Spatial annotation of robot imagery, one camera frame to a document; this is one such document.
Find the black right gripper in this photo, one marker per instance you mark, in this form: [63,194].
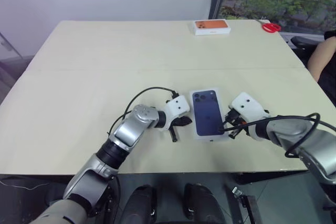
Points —
[235,121]

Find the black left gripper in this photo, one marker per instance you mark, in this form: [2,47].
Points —
[176,123]

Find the blue phone box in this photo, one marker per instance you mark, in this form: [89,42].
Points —
[207,113]

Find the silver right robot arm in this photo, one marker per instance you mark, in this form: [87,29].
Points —
[323,150]

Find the person's bare forearm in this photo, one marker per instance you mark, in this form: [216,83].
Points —
[321,56]

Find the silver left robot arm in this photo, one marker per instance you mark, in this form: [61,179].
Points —
[131,132]

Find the orange print phone box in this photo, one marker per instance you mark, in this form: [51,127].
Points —
[211,26]

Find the dark rounded shape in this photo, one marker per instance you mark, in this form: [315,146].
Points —
[141,203]
[199,203]

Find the person's black garment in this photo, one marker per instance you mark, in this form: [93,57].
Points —
[329,77]

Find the black office chair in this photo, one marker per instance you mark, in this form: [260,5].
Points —
[307,42]

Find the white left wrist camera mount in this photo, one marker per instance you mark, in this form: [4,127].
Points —
[178,104]

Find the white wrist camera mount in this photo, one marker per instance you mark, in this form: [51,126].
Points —
[246,104]
[178,104]

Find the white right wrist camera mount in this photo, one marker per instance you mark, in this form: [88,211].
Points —
[246,104]

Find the grey metal stand frame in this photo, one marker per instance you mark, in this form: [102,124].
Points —
[250,208]

